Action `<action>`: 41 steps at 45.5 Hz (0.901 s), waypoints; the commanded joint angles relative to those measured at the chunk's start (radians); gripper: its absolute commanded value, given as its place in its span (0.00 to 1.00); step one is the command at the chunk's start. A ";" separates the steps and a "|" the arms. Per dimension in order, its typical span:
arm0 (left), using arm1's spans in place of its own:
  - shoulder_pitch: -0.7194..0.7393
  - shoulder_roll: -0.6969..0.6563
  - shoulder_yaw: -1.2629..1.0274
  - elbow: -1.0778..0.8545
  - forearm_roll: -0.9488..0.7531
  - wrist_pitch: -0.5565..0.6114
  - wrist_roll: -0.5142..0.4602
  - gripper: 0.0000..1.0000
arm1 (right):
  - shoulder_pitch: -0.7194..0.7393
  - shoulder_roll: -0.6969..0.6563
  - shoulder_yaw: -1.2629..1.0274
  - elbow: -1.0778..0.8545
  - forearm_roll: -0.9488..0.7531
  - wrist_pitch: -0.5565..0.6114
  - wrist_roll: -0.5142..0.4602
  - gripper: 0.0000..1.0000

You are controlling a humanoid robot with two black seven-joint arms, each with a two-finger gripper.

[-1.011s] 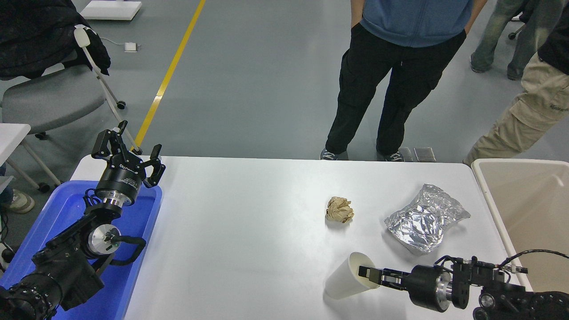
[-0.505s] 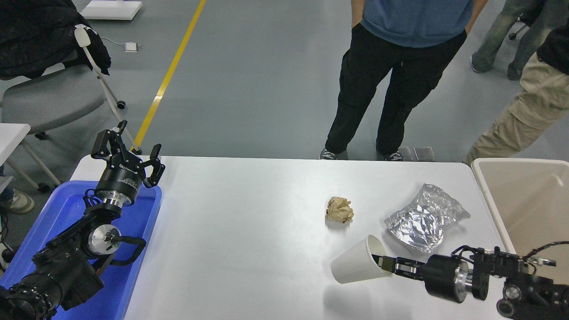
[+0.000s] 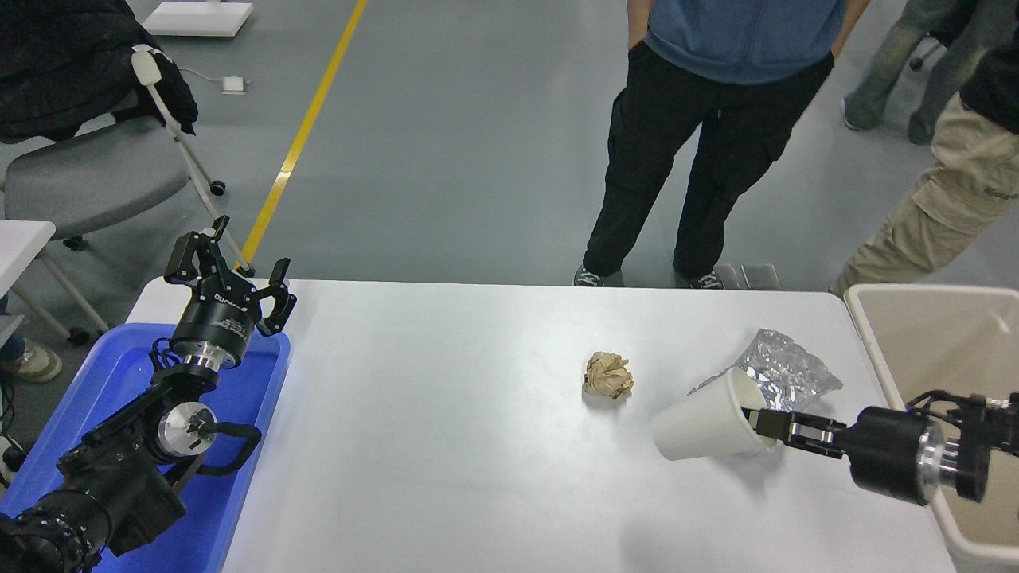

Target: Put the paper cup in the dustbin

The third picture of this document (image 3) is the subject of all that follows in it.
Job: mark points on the white paper cup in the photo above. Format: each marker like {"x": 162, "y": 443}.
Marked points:
{"x": 700, "y": 422}

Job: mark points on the crumpled silver foil tray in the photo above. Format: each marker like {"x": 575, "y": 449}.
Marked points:
{"x": 796, "y": 374}

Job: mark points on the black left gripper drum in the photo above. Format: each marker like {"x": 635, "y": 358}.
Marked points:
{"x": 219, "y": 318}

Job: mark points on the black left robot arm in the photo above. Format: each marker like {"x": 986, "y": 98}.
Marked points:
{"x": 111, "y": 477}

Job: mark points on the large pale bin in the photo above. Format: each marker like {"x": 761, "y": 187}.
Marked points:
{"x": 915, "y": 342}

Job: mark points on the office chair wheel base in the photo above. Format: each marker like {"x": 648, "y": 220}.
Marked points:
{"x": 925, "y": 56}

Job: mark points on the white flat board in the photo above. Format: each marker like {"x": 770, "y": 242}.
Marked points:
{"x": 199, "y": 16}

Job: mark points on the person's shoe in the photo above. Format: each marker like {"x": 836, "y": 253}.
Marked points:
{"x": 36, "y": 362}

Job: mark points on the crumpled tan paper ball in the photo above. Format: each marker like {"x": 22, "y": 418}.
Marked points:
{"x": 609, "y": 376}

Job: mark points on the blue plastic tray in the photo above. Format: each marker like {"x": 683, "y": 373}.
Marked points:
{"x": 263, "y": 382}

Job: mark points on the black jacket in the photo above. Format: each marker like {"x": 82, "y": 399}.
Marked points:
{"x": 64, "y": 64}

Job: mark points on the grey office chair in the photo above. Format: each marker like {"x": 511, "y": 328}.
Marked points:
{"x": 87, "y": 175}

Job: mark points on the small white table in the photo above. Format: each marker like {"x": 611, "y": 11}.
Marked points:
{"x": 20, "y": 243}

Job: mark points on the person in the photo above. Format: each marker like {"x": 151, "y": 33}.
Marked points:
{"x": 884, "y": 72}
{"x": 955, "y": 199}
{"x": 716, "y": 119}

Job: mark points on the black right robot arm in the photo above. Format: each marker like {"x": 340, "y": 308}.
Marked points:
{"x": 975, "y": 446}

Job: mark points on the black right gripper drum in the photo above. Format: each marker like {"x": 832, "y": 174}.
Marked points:
{"x": 884, "y": 450}

